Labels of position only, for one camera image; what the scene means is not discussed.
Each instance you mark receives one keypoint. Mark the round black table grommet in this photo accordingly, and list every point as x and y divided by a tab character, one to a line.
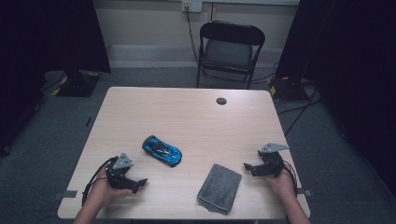
221	101

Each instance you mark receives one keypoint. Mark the grey tape strip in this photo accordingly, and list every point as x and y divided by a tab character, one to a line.
65	194
306	192

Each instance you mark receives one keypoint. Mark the blue and black toy car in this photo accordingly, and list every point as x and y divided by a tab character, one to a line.
162	151

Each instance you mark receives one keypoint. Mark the black stand base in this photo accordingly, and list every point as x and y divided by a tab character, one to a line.
288	88
77	85

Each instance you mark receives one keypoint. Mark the person's left hand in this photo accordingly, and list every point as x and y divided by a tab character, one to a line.
102	193

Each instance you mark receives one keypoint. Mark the grey towel cloth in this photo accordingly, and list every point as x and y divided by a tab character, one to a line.
219	189

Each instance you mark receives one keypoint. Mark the white wall socket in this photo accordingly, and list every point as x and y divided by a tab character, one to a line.
192	5

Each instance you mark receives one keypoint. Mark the black curtain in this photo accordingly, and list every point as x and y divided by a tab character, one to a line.
348	62
46	37

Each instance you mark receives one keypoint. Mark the black folding chair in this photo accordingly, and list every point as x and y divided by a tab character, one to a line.
229	53

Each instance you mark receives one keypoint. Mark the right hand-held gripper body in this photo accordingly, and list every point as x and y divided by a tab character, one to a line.
272	163

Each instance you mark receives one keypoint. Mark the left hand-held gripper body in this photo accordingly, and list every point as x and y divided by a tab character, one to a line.
120	177

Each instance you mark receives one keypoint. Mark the person's right hand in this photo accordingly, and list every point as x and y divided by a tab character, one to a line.
285	185

